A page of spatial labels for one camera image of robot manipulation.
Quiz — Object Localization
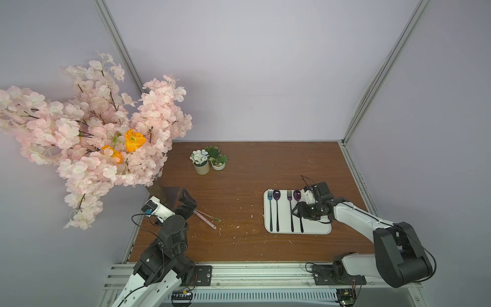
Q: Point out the white flowers in beige pot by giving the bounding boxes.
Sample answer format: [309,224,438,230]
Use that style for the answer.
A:
[190,149,210,175]

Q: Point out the left controller board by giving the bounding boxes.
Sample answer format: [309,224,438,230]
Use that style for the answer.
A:
[171,290,194,307]

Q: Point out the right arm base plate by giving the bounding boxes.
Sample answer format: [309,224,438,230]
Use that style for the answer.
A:
[311,264,366,286]

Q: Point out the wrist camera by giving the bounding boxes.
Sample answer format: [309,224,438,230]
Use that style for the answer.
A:
[141,196,175,223]
[303,190,317,205]

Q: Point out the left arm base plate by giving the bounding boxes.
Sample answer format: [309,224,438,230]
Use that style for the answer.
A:
[183,265,213,288]

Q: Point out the right controller board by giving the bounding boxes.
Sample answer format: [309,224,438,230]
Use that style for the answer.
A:
[336,289,356,307]

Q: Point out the purple spoon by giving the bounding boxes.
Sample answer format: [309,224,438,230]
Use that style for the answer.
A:
[294,190,304,233]
[273,189,281,232]

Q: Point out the green succulent in white pot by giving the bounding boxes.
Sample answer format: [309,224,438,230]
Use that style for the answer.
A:
[205,146,228,171]

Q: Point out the pink stick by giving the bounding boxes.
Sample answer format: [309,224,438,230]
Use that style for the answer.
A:
[193,210,217,230]

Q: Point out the controller board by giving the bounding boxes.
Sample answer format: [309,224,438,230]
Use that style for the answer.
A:
[336,289,356,307]
[171,290,194,307]

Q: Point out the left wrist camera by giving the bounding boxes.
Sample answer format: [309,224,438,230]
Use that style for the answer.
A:
[141,196,175,223]

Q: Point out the purple fork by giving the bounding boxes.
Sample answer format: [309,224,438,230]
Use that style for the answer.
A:
[287,190,295,233]

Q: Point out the green stick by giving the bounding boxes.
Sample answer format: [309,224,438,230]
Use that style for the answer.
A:
[195,210,221,223]

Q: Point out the pink cherry blossom tree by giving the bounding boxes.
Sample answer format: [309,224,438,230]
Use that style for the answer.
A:
[1,53,193,230]

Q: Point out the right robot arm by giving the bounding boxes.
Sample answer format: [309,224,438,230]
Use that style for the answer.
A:
[292,182,437,288]

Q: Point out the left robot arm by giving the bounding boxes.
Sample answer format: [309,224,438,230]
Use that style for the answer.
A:
[112,188,197,306]

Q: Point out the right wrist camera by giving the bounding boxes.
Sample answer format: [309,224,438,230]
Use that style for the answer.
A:
[303,190,317,205]

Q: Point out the blue metal fork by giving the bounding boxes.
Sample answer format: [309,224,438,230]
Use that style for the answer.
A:
[267,189,273,232]

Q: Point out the white rectangular tray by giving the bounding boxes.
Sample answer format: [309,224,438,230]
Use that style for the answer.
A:
[263,190,332,235]

